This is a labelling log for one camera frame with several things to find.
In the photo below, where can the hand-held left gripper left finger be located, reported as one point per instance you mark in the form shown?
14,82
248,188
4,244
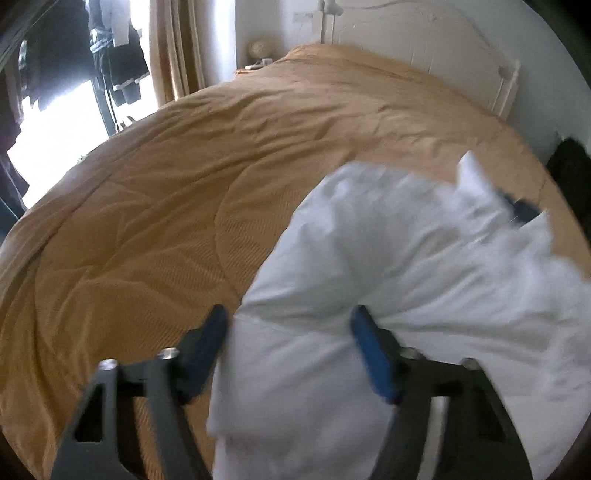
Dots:
203,355

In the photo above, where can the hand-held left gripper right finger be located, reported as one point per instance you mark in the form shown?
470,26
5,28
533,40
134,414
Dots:
376,360

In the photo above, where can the white puffer jacket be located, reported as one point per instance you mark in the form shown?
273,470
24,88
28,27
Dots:
415,277

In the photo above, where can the hanging dark clothes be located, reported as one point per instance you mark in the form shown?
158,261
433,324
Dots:
115,50

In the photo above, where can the bed with orange bedspread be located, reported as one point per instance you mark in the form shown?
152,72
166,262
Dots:
184,184

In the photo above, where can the black backpack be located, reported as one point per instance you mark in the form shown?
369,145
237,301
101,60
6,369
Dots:
572,164

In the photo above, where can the brown curtain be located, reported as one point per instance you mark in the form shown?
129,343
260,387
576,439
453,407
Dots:
178,46

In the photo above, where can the white wooden headboard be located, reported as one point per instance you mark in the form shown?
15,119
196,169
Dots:
415,41

